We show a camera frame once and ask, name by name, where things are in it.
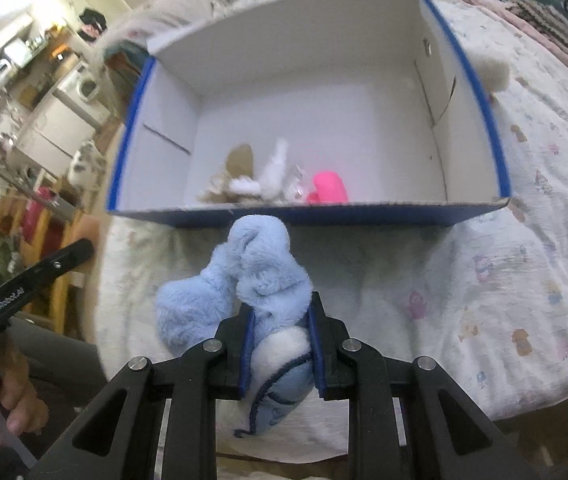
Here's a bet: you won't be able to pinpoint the blue fluffy sock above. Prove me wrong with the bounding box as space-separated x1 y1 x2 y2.
155 213 316 438

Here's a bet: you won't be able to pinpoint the cream ruffled scrunchie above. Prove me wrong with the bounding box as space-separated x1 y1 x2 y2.
196 170 261 204

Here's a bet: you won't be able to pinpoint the pink soft ball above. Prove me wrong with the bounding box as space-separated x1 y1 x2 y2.
306 171 348 204

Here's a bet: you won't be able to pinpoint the white soft sock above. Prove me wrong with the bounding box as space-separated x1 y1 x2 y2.
258 139 288 200

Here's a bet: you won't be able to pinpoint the clear plastic packaged item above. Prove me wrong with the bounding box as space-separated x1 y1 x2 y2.
282 165 309 204

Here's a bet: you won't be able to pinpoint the person left hand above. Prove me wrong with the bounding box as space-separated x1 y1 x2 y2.
0 332 49 445

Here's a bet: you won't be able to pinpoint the yellow wooden chair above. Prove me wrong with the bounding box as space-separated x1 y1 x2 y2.
0 186 82 335

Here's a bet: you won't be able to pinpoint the white patterned bed cover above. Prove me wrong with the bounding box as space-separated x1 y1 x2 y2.
93 0 568 466

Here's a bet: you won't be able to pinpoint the white kitchen cabinet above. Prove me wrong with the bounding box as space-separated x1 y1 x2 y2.
16 96 110 177

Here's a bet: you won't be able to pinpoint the white washing machine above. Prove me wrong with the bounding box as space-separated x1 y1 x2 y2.
55 62 100 110

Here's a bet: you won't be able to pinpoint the white box blue edges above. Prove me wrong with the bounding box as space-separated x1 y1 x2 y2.
106 0 511 228

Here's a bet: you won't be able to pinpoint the beige rumpled blanket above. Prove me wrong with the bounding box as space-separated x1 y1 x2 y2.
91 6 164 74

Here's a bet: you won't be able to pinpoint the fluffy cream plush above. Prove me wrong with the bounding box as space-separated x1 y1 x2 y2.
467 52 511 94

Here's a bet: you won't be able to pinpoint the striped knitted cloth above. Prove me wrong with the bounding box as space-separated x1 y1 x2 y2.
506 0 568 55

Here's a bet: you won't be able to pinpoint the dark clothes on wall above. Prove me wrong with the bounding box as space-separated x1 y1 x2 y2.
77 8 107 44

